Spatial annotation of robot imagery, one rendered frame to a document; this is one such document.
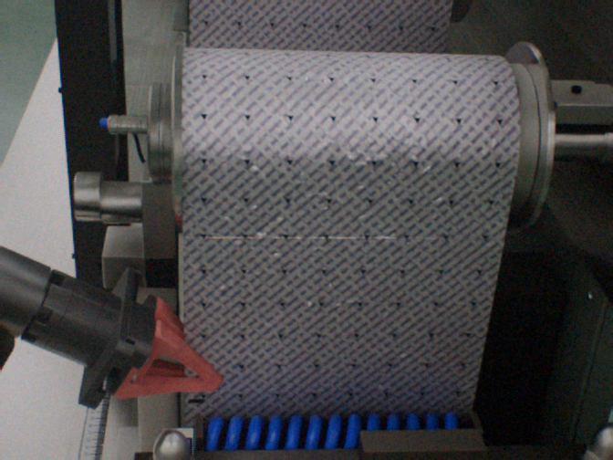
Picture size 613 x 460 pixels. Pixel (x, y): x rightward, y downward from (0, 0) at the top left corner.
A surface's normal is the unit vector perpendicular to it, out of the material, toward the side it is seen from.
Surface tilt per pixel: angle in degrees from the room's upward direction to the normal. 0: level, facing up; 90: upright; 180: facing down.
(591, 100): 0
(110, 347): 61
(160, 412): 90
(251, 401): 90
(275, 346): 90
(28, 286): 47
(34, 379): 0
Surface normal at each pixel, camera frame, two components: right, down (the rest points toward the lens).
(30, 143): 0.06, -0.87
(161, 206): 0.08, 0.51
